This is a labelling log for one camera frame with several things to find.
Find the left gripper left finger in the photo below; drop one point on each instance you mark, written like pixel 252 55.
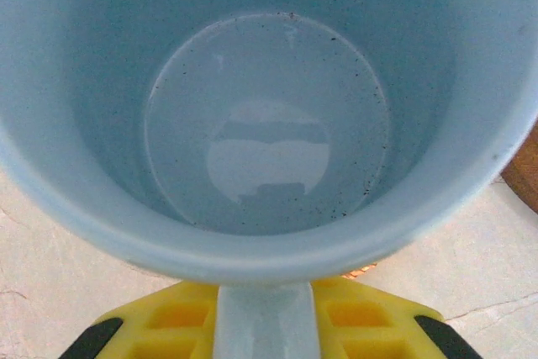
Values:
pixel 138 325

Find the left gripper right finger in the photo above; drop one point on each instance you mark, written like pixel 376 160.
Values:
pixel 378 321

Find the woven rattan coaster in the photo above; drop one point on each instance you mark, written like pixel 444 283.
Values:
pixel 361 271

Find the dark brown wooden coaster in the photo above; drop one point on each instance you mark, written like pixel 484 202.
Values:
pixel 521 174

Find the all blue mug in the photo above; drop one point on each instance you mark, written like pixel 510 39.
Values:
pixel 269 123

